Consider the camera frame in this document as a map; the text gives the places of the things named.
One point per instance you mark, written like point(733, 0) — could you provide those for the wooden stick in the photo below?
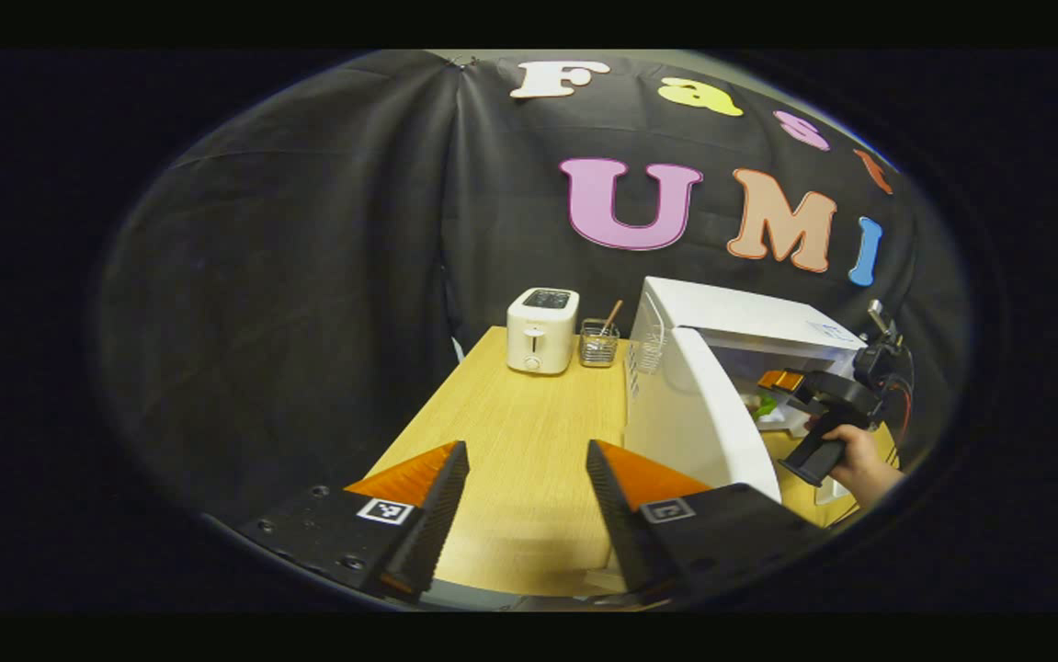
point(612, 317)

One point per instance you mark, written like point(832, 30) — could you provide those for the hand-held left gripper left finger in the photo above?
point(432, 524)

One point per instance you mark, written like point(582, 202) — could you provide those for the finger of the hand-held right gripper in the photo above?
point(779, 380)

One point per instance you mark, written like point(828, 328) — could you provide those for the white microwave oven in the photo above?
point(703, 414)

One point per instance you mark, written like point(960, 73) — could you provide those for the black backdrop cloth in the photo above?
point(308, 276)

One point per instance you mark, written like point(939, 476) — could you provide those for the white toaster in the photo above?
point(542, 336)

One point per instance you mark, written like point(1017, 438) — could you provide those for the sandwich with lettuce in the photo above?
point(765, 406)

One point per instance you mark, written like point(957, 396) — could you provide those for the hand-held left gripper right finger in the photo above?
point(620, 524)

